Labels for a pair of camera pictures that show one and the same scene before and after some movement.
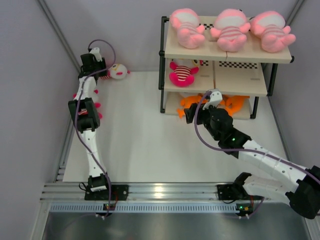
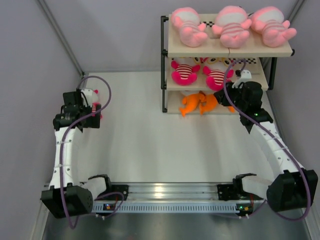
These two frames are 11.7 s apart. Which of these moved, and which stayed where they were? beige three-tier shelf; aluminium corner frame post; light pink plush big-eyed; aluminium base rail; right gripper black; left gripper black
Moved: right gripper black; left gripper black
Stayed: aluminium corner frame post; beige three-tier shelf; aluminium base rail; light pink plush big-eyed
